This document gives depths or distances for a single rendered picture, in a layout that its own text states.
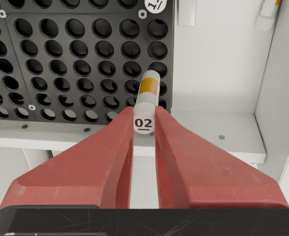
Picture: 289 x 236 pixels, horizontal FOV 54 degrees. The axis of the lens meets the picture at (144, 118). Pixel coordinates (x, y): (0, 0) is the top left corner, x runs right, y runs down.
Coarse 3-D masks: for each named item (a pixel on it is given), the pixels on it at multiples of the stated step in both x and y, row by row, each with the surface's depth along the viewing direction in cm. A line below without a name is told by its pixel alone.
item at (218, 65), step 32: (224, 0) 22; (256, 0) 22; (192, 32) 24; (224, 32) 24; (256, 32) 23; (192, 64) 26; (224, 64) 25; (256, 64) 25; (192, 96) 28; (224, 96) 27; (256, 96) 27; (0, 128) 27; (32, 128) 27; (64, 128) 27; (96, 128) 27; (192, 128) 26; (224, 128) 26; (256, 128) 26; (256, 160) 24
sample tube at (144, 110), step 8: (152, 72) 16; (144, 80) 15; (152, 80) 15; (144, 88) 14; (152, 88) 14; (144, 96) 14; (152, 96) 14; (136, 104) 14; (144, 104) 13; (152, 104) 13; (136, 112) 13; (144, 112) 13; (152, 112) 13; (136, 120) 13; (144, 120) 13; (152, 120) 13; (136, 128) 13; (144, 128) 13; (152, 128) 13
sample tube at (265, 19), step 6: (264, 0) 21; (270, 0) 21; (276, 0) 21; (264, 6) 21; (270, 6) 21; (276, 6) 21; (264, 12) 22; (270, 12) 21; (258, 18) 22; (264, 18) 22; (270, 18) 22; (258, 24) 22; (264, 24) 22; (270, 24) 22; (264, 30) 22
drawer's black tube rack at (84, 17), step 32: (0, 0) 18; (32, 0) 18; (64, 0) 18; (96, 0) 20; (128, 0) 20; (0, 32) 19; (32, 32) 19; (64, 32) 19; (96, 32) 19; (128, 32) 21; (160, 32) 21; (0, 64) 21; (32, 64) 24; (64, 64) 23; (96, 64) 20; (128, 64) 23; (160, 64) 23; (0, 96) 27; (32, 96) 22; (64, 96) 26; (96, 96) 21; (128, 96) 21
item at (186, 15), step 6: (180, 0) 22; (186, 0) 22; (192, 0) 21; (180, 6) 22; (186, 6) 22; (192, 6) 22; (180, 12) 22; (186, 12) 22; (192, 12) 22; (180, 18) 22; (186, 18) 22; (192, 18) 22; (180, 24) 23; (186, 24) 23; (192, 24) 23
